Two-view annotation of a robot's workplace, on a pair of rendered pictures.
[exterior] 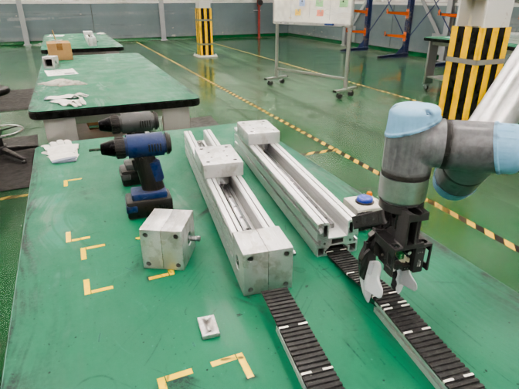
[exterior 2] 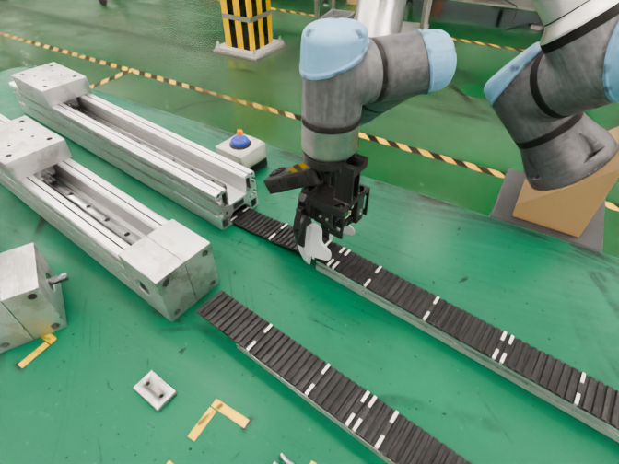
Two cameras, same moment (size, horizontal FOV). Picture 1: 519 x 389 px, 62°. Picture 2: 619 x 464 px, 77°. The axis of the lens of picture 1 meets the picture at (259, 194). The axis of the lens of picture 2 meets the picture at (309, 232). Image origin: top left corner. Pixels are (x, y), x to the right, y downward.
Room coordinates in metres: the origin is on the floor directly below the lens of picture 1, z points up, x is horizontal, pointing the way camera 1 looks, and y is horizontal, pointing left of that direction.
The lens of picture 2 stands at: (0.28, 0.06, 1.29)
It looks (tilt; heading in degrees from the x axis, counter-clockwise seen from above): 43 degrees down; 324
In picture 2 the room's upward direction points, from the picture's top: straight up
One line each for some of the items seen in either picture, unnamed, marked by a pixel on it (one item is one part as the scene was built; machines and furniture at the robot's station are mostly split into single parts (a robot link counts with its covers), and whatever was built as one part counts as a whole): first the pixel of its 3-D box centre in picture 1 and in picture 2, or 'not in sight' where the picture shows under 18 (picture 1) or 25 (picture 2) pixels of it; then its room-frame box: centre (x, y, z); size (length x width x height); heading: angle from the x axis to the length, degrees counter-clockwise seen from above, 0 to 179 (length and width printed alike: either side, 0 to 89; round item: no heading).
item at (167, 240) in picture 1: (174, 238); (26, 293); (0.83, 0.19, 0.83); 0.11 x 0.10 x 0.10; 84
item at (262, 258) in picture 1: (267, 258); (178, 264); (0.74, -0.02, 0.83); 0.12 x 0.09 x 0.10; 106
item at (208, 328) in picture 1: (208, 326); (155, 390); (0.59, 0.09, 0.78); 0.05 x 0.03 x 0.01; 18
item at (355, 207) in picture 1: (360, 211); (239, 156); (0.99, -0.26, 0.81); 0.10 x 0.08 x 0.06; 106
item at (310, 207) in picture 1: (279, 174); (117, 135); (1.22, -0.06, 0.82); 0.80 x 0.10 x 0.09; 16
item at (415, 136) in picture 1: (412, 140); (334, 75); (0.64, -0.24, 1.11); 0.09 x 0.08 x 0.11; 76
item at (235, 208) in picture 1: (218, 180); (36, 172); (1.17, 0.12, 0.82); 0.80 x 0.10 x 0.09; 16
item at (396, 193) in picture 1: (404, 187); (331, 134); (0.64, -0.23, 1.03); 0.08 x 0.08 x 0.05
